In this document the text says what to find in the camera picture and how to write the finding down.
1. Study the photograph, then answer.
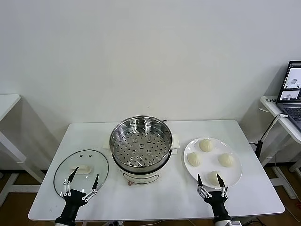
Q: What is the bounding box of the glass lid cream handle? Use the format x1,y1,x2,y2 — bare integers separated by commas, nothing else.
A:
53,148,110,197

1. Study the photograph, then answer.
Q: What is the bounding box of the white side table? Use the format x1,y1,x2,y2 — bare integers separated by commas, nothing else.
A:
0,94,45,208
260,95,301,198

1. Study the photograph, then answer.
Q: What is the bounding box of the grey laptop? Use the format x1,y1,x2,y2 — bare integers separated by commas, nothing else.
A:
276,60,301,131

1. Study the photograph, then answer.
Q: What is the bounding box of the stainless steel inner pot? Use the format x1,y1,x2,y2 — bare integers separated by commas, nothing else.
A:
109,114,172,167

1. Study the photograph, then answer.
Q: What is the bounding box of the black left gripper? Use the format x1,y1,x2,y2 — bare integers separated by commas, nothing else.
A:
55,167,100,223

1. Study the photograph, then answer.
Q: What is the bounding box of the steel steamer pot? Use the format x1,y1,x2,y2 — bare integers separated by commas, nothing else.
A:
102,133,181,186

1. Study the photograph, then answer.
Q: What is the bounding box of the white round plate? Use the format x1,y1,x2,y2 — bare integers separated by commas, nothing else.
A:
183,137,243,189

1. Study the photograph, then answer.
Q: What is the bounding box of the black cable with adapter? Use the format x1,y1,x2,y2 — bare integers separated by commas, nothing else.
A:
249,140,263,163

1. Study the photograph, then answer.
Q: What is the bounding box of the white laptop cable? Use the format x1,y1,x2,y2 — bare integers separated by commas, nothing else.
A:
262,113,288,142

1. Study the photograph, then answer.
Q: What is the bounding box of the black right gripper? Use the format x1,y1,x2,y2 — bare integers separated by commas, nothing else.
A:
196,173,230,221

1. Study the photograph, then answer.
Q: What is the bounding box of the white steamed baozi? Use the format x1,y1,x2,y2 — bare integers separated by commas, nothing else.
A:
218,153,235,168
199,138,214,153
206,170,223,187
187,152,203,167

